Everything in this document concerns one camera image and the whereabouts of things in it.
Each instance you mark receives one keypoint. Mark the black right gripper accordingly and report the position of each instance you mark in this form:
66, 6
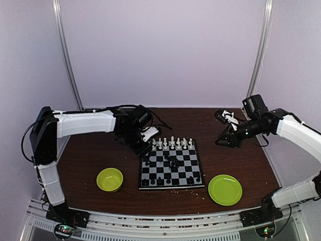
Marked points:
229, 135

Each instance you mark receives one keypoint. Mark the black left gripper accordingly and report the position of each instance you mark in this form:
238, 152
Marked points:
141, 151

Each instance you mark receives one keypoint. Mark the black and grey chessboard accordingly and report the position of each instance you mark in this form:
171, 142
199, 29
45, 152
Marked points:
172, 163

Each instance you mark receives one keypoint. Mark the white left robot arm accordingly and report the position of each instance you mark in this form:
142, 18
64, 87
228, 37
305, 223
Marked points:
132, 125

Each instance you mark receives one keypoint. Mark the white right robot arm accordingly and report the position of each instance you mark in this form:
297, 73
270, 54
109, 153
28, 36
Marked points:
290, 145

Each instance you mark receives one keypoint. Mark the green bowl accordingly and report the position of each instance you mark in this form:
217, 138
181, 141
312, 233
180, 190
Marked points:
109, 180

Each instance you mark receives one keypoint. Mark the green plate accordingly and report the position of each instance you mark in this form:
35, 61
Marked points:
225, 190

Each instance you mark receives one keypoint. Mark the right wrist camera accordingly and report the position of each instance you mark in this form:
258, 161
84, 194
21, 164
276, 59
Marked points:
226, 117

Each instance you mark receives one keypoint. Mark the right aluminium corner post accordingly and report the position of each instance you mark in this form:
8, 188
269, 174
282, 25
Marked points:
262, 47

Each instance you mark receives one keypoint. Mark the aluminium corner post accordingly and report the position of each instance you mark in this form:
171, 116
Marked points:
262, 47
65, 53

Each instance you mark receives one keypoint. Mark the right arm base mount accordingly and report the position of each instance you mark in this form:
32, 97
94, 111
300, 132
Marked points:
267, 212

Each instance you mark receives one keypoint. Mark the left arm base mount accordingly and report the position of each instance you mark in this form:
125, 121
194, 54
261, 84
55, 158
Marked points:
63, 214

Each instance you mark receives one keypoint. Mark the left aluminium corner post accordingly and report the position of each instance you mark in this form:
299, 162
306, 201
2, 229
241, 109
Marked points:
65, 53

